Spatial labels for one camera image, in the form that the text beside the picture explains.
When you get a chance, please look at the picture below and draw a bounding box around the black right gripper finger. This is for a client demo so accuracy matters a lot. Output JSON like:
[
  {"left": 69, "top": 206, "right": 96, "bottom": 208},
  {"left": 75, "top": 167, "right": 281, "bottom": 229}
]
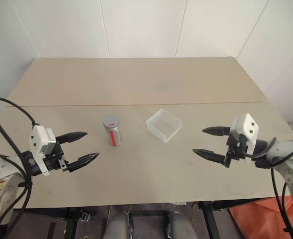
[
  {"left": 201, "top": 126, "right": 232, "bottom": 137},
  {"left": 192, "top": 148, "right": 228, "bottom": 167}
]

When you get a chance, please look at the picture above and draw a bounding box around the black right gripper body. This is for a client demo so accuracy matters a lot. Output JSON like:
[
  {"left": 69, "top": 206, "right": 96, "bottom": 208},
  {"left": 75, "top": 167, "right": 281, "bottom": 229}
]
[{"left": 224, "top": 133, "right": 247, "bottom": 169}]

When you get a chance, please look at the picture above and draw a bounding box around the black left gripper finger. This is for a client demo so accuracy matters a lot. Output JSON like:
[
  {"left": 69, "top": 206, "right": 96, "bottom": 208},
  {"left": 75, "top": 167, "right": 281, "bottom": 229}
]
[
  {"left": 55, "top": 131, "right": 89, "bottom": 146},
  {"left": 66, "top": 152, "right": 100, "bottom": 173}
]

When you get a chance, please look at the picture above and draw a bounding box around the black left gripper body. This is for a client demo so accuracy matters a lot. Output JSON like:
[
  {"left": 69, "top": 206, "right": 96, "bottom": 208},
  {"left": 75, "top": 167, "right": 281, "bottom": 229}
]
[{"left": 43, "top": 143, "right": 69, "bottom": 173}]

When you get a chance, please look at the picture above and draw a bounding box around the silver can with red label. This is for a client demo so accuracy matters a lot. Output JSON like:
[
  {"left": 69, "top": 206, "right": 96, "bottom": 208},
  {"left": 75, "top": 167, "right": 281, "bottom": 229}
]
[{"left": 105, "top": 125, "right": 123, "bottom": 148}]

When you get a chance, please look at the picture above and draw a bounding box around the clear square plastic container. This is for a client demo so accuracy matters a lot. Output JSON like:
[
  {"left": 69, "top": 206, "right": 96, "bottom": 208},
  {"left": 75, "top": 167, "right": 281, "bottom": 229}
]
[{"left": 145, "top": 108, "right": 183, "bottom": 143}]

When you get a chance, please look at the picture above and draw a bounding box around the orange sheet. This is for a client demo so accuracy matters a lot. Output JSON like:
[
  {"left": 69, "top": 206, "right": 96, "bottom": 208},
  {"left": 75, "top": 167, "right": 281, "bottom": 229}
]
[{"left": 229, "top": 195, "right": 293, "bottom": 239}]

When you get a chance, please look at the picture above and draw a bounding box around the dark grey rounded shape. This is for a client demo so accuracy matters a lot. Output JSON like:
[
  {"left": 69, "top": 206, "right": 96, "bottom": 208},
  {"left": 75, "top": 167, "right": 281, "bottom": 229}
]
[
  {"left": 166, "top": 211, "right": 195, "bottom": 239},
  {"left": 103, "top": 211, "right": 131, "bottom": 239}
]

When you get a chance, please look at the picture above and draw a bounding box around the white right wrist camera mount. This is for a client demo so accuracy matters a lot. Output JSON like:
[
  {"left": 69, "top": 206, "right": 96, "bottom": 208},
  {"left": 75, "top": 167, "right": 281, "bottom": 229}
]
[{"left": 229, "top": 113, "right": 260, "bottom": 164}]

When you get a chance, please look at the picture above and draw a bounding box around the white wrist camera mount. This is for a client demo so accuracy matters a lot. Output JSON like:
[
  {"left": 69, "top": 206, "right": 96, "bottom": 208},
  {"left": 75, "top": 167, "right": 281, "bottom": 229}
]
[
  {"left": 29, "top": 125, "right": 56, "bottom": 178},
  {"left": 229, "top": 113, "right": 260, "bottom": 164}
]

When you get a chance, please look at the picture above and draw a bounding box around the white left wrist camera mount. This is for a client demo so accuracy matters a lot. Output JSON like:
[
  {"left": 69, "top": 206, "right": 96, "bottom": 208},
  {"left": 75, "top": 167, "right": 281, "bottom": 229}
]
[{"left": 29, "top": 125, "right": 56, "bottom": 178}]

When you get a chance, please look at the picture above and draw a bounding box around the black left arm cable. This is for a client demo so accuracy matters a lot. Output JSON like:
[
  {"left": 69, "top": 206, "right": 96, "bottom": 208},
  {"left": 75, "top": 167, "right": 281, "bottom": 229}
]
[{"left": 0, "top": 97, "right": 40, "bottom": 239}]

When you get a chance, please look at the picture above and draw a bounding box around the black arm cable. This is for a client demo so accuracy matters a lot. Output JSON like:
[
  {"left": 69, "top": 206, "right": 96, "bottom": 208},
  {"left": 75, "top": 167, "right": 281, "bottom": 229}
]
[
  {"left": 244, "top": 136, "right": 293, "bottom": 239},
  {"left": 0, "top": 97, "right": 40, "bottom": 239}
]

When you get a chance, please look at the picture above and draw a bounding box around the small black frame bracket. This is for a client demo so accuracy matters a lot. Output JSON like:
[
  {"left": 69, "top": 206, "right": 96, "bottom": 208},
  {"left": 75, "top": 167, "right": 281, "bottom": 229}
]
[{"left": 79, "top": 210, "right": 91, "bottom": 222}]

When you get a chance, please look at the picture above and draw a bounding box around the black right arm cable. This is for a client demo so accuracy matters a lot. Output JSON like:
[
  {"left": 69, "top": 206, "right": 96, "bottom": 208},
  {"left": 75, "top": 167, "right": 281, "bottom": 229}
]
[{"left": 244, "top": 136, "right": 293, "bottom": 239}]

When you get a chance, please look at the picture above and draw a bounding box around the black metal table frame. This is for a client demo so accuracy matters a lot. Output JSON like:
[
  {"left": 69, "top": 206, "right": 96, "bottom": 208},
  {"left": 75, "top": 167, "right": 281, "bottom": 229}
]
[{"left": 11, "top": 199, "right": 286, "bottom": 239}]

